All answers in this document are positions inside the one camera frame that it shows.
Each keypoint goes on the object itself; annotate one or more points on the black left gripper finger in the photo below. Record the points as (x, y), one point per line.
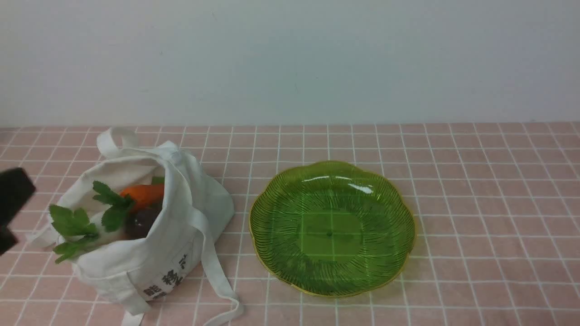
(16, 189)

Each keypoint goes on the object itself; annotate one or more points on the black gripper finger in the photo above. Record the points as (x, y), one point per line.
(8, 240)

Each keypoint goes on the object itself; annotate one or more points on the white cloth tote bag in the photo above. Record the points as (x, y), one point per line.
(195, 210)

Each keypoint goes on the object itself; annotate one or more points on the white radish with green leaves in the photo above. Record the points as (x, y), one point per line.
(82, 234)

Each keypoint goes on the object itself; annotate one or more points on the dark purple eggplant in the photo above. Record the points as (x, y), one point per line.
(139, 223)

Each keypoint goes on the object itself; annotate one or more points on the orange carrot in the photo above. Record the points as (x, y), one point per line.
(142, 196)

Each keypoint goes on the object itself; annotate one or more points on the green translucent plastic plate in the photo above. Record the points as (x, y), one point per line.
(331, 229)

